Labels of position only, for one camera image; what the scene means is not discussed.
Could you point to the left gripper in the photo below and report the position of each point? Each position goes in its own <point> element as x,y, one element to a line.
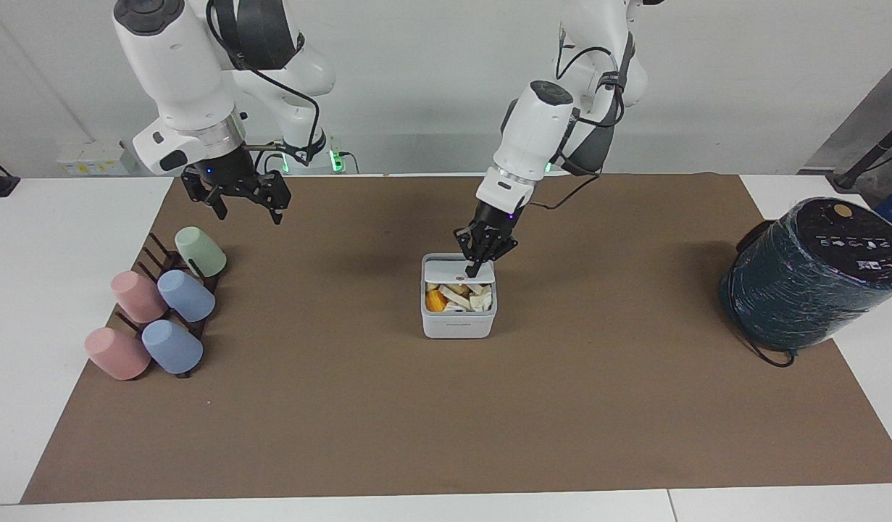
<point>495,219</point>

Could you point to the green cup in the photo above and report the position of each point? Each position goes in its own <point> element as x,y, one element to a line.
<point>201,252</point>

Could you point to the crumpled paper scraps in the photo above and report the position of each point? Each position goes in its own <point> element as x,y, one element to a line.
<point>472,297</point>

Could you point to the plastic-wrapped black cylinder appliance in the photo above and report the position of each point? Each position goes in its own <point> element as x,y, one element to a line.
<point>808,283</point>

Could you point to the small white trash can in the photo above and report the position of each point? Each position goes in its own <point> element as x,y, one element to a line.
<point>456,322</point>

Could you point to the pink cup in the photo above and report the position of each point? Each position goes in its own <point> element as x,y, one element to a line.
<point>138,297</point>
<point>117,354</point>

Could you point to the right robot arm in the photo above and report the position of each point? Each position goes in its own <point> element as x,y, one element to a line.
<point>174,65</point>

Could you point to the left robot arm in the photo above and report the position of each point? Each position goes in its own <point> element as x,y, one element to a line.
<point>534,130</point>

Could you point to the dark brown cup rack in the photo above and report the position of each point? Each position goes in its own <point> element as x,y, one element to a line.
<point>172,259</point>

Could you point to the orange peel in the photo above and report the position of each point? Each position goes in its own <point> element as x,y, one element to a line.
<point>435,301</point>

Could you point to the blue cup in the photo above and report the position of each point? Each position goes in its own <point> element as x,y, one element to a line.
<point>187,296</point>
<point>172,347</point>

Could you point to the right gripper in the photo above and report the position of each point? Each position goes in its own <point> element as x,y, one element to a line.
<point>228,170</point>

